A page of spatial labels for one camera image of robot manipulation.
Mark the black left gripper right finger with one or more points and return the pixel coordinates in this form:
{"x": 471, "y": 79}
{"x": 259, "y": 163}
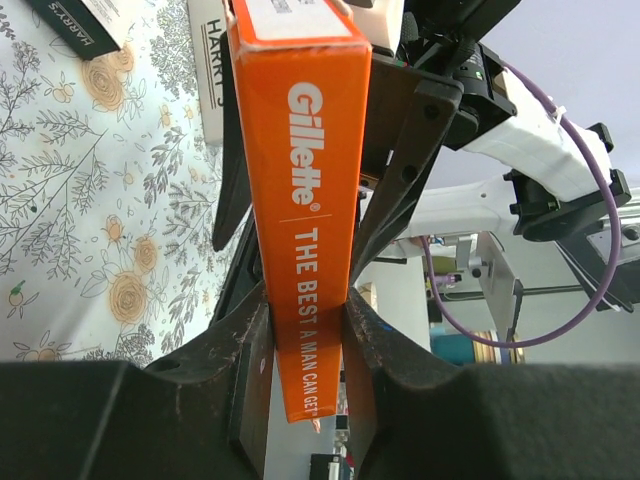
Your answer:
{"x": 415, "y": 416}

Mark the orange Gillette Styler razor box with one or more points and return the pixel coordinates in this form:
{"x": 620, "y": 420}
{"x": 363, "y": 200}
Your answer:
{"x": 301, "y": 73}

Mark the white Harry's box black end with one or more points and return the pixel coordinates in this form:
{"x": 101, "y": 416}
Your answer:
{"x": 91, "y": 28}

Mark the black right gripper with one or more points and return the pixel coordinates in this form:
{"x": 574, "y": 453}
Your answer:
{"x": 413, "y": 99}

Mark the floral paper table mat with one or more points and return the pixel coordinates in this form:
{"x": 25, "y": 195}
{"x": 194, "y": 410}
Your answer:
{"x": 108, "y": 193}

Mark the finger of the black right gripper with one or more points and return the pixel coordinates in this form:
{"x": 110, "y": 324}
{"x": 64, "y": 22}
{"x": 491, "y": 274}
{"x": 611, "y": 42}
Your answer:
{"x": 235, "y": 196}

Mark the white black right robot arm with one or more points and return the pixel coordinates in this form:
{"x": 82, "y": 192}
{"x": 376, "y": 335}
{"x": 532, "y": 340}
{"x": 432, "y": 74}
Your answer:
{"x": 550, "y": 188}

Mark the white Harry's razor box right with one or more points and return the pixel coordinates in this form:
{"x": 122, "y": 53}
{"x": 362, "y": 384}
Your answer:
{"x": 207, "y": 21}

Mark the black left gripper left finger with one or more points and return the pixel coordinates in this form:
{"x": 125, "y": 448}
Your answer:
{"x": 200, "y": 412}

